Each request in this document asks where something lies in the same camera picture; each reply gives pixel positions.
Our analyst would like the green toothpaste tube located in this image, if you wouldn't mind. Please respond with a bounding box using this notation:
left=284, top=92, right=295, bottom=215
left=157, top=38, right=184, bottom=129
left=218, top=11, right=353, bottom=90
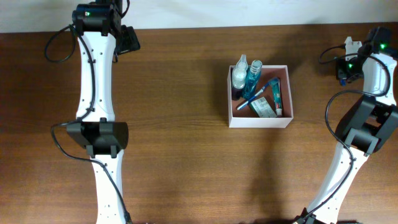
left=270, top=78, right=283, bottom=117

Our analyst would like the blue mouthwash bottle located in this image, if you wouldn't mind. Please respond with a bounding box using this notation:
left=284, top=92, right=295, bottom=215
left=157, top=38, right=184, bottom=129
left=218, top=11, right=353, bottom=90
left=242, top=60, right=262, bottom=100

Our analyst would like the green white soap box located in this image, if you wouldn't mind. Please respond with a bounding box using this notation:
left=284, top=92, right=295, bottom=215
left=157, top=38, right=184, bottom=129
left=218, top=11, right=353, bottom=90
left=249, top=97, right=277, bottom=118

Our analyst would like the blue white toothbrush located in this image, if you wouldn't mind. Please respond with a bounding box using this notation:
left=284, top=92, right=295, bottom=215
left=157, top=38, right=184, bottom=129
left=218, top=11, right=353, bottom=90
left=236, top=78, right=279, bottom=110

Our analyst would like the clear spray bottle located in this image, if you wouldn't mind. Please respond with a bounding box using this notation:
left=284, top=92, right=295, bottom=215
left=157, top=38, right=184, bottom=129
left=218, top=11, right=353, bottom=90
left=231, top=54, right=248, bottom=101

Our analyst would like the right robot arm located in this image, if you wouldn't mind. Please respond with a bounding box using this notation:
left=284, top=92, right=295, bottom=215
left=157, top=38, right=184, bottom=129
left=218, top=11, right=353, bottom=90
left=294, top=27, right=397, bottom=224

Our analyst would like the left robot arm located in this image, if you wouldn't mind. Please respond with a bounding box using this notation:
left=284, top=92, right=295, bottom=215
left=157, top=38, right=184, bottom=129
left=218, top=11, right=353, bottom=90
left=66, top=1, right=140, bottom=223

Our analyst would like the pink cardboard box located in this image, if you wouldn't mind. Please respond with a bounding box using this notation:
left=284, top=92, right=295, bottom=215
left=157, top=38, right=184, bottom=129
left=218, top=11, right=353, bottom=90
left=227, top=65, right=294, bottom=128

